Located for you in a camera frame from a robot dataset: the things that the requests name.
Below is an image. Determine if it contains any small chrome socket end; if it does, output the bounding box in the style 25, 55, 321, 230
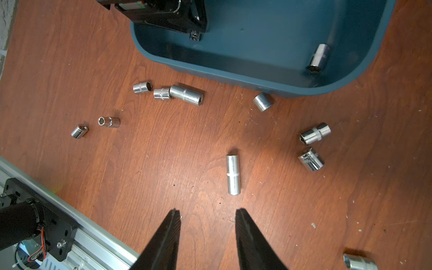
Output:
133, 82, 153, 94

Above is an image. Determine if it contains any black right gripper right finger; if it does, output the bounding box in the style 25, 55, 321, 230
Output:
235, 208, 287, 270

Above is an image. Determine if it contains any chrome socket stepped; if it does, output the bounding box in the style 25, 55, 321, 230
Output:
299, 123, 331, 145

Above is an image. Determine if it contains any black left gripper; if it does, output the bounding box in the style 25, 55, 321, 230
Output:
97, 0, 208, 33

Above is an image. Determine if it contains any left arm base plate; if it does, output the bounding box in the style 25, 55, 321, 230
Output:
1, 178, 78, 262

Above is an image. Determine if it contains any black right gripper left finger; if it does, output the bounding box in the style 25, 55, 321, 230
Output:
130, 209, 181, 270

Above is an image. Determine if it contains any teal plastic storage box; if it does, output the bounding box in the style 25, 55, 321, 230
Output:
130, 1, 395, 97

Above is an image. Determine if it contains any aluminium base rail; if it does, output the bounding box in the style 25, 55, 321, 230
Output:
1, 157, 140, 270

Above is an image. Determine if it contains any chrome socket wide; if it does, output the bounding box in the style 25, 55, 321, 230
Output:
298, 147, 325, 172

